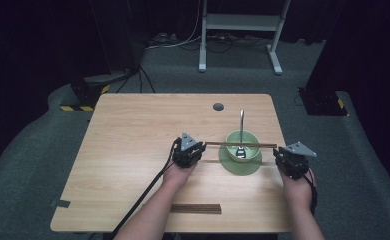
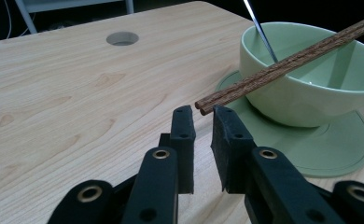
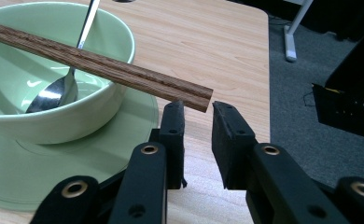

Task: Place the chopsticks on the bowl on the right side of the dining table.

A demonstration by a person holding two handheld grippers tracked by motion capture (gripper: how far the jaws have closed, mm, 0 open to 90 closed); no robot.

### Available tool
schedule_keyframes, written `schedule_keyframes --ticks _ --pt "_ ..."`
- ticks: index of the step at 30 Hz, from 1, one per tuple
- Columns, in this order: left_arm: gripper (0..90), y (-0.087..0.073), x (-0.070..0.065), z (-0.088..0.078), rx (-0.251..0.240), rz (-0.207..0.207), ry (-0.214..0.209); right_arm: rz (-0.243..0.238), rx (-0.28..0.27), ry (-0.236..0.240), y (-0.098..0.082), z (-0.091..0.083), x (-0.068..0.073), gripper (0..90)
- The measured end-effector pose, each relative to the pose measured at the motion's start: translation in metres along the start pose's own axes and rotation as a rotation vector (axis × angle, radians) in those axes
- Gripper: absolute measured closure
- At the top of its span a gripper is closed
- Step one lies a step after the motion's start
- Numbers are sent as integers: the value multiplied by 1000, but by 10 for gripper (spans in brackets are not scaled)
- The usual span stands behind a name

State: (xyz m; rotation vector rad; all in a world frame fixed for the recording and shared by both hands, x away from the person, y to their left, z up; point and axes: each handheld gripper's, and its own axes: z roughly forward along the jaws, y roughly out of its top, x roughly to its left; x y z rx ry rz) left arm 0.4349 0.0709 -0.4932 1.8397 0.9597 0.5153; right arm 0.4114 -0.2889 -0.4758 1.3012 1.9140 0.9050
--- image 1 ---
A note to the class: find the green round plate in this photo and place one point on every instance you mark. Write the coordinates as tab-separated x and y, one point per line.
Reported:
239	168

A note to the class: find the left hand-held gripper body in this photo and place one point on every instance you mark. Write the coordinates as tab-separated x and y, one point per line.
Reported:
186	155

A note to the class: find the single dark wooden chopstick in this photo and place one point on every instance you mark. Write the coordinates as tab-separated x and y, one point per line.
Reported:
241	143

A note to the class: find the white metal desk frame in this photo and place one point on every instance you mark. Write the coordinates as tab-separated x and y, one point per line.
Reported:
243	21

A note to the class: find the person's right hand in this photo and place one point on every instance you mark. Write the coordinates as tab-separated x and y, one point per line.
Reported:
296	191

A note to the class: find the black stand base yellow mark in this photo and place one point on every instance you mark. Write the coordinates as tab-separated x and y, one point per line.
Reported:
323	101

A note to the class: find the grey tape strip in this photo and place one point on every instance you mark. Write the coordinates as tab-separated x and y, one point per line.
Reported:
61	203

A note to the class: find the black stand base striped edge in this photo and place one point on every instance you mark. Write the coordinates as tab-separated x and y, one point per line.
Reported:
88	91

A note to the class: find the person's left hand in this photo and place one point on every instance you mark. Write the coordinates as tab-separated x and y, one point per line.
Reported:
178	175

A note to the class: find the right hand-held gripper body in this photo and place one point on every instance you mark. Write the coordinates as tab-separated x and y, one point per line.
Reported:
294	163

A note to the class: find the floor power strip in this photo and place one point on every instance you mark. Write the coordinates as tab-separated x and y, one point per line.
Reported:
163	37

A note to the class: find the metal spoon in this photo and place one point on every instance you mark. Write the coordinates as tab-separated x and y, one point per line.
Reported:
241	128

